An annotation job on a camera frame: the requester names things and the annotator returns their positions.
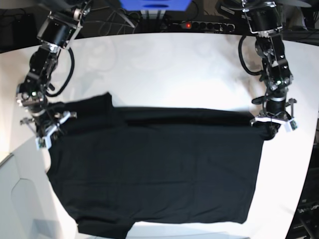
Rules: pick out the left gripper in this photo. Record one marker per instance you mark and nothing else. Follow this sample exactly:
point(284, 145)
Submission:
point(275, 112)

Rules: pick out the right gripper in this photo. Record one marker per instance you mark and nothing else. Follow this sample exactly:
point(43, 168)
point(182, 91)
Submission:
point(48, 123)

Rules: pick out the black T-shirt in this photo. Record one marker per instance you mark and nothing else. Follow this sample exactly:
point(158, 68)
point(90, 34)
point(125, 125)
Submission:
point(118, 166)

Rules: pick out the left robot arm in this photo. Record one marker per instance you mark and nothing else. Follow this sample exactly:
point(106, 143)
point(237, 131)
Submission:
point(265, 24)

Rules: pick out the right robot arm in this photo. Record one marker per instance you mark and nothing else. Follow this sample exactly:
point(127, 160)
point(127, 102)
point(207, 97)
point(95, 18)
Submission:
point(56, 33)

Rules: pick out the black power strip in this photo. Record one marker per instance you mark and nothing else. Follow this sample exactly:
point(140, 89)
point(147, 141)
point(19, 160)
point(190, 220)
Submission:
point(203, 26)

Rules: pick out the blue box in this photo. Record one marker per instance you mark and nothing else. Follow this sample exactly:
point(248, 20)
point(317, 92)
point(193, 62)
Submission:
point(171, 5)

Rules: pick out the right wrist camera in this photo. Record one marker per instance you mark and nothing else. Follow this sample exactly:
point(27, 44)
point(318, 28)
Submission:
point(43, 142)

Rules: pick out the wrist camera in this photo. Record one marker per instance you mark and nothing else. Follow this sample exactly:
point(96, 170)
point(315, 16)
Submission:
point(291, 125)
point(43, 142)

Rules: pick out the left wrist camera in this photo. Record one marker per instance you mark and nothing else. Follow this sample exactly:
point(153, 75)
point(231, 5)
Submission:
point(291, 125)

